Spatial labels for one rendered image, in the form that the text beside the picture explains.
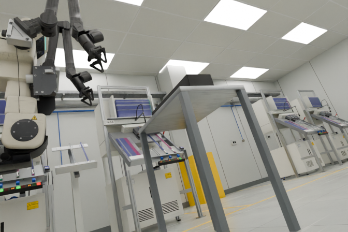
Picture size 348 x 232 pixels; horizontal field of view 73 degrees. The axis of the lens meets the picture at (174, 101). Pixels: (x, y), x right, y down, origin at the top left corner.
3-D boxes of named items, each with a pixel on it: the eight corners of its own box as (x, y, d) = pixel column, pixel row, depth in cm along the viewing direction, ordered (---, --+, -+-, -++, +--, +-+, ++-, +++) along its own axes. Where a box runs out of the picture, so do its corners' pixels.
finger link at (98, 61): (107, 72, 130) (97, 58, 131) (110, 64, 124) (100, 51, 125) (97, 76, 126) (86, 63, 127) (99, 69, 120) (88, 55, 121)
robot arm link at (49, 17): (50, -24, 140) (50, -39, 132) (75, -16, 145) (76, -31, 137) (39, 35, 120) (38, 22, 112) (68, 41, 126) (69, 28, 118)
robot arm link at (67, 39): (60, 30, 176) (61, 19, 168) (69, 30, 179) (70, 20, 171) (66, 81, 162) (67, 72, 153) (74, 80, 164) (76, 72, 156)
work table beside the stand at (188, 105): (231, 264, 93) (179, 86, 121) (162, 250, 149) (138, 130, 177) (301, 229, 115) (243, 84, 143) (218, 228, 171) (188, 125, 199)
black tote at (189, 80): (154, 126, 178) (151, 112, 182) (174, 124, 186) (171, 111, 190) (191, 91, 132) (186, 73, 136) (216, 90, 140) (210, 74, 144)
